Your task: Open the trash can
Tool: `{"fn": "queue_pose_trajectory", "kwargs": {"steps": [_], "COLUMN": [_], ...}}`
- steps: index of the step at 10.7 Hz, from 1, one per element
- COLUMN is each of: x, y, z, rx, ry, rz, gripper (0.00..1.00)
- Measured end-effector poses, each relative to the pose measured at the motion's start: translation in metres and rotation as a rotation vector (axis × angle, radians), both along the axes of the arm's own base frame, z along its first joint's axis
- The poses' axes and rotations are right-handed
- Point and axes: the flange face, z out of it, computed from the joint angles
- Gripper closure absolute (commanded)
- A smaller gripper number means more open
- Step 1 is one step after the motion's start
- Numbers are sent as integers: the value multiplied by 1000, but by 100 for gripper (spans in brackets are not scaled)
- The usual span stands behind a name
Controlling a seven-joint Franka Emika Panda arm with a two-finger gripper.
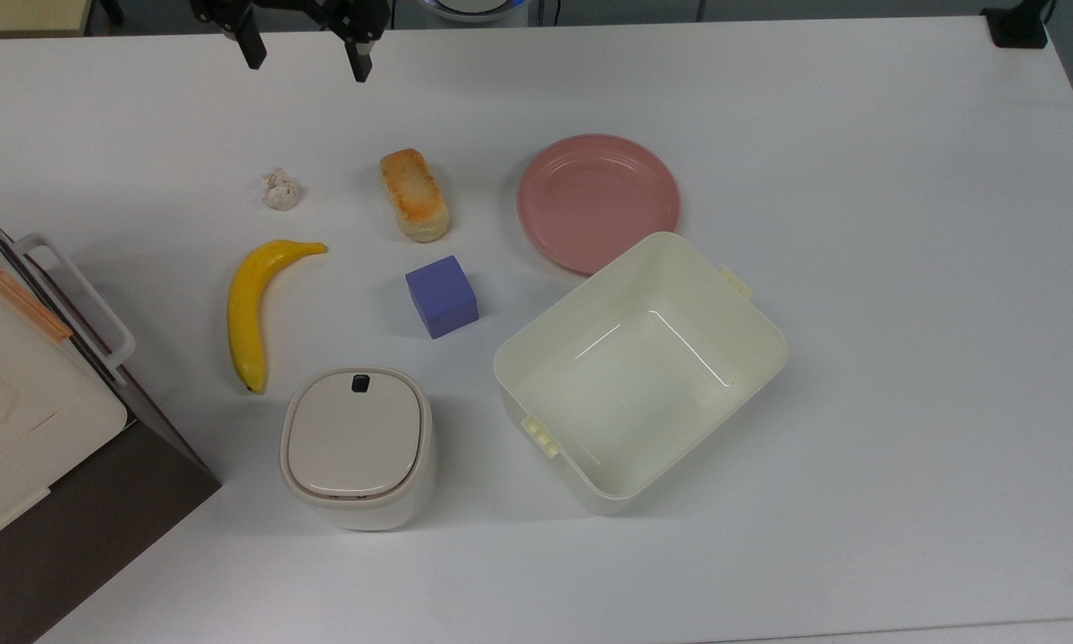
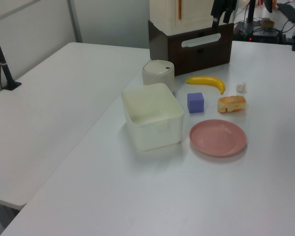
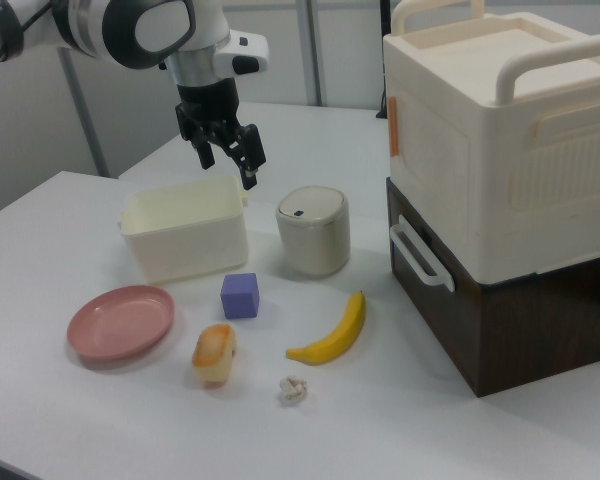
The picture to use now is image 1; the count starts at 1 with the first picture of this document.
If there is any purple cube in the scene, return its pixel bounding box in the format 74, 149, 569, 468
404, 255, 480, 340

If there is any cream plastic storage bin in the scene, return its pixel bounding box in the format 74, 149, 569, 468
492, 232, 790, 517

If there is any beige side table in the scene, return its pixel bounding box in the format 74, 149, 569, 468
0, 0, 96, 38

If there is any toasted bread loaf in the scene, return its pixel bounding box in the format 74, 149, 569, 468
379, 148, 452, 243

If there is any yellow banana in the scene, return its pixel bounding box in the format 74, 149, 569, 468
227, 239, 329, 394

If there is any pink plate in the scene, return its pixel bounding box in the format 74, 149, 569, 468
516, 134, 682, 276

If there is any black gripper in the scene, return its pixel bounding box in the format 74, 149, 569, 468
190, 0, 393, 84

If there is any crumpled white paper ball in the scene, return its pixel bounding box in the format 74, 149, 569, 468
261, 168, 301, 212

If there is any black table clamp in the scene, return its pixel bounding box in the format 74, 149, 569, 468
980, 0, 1058, 50

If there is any white drawer handle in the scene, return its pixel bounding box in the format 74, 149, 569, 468
13, 233, 137, 369

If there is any cream plastic cabinet unit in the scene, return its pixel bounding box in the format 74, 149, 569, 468
0, 211, 131, 557

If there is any white trash can with lid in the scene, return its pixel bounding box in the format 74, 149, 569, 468
279, 366, 436, 532

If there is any dark brown wooden drawer box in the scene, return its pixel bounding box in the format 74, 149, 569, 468
0, 195, 224, 644

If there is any orange tape strip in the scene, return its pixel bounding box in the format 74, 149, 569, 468
0, 263, 74, 343

